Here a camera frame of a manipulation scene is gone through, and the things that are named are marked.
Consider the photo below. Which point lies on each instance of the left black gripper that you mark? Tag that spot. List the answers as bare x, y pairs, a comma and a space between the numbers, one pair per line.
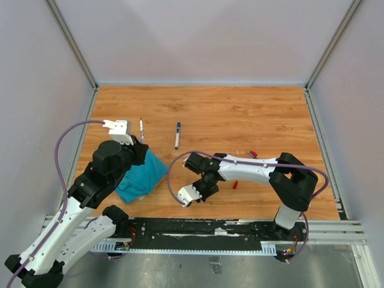
139, 149

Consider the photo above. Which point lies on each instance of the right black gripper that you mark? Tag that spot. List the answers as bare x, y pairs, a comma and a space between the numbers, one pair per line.
205, 195

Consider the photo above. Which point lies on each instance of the white whiteboard marker purple end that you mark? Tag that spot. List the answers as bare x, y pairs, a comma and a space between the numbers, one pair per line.
142, 135

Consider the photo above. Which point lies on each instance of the white blue deli marker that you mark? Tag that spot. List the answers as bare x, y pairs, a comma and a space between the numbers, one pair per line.
177, 138

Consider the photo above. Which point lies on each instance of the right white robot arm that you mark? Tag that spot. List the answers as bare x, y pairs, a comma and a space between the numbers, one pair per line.
293, 183

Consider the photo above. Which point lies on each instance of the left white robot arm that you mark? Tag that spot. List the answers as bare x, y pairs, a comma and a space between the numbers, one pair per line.
48, 259

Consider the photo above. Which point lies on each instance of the teal cloth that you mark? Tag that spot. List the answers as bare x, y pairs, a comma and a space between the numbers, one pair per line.
139, 181

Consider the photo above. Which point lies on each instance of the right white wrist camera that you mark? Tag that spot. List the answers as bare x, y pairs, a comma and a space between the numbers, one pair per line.
187, 194

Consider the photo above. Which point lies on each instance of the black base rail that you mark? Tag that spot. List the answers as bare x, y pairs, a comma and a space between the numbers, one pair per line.
206, 234

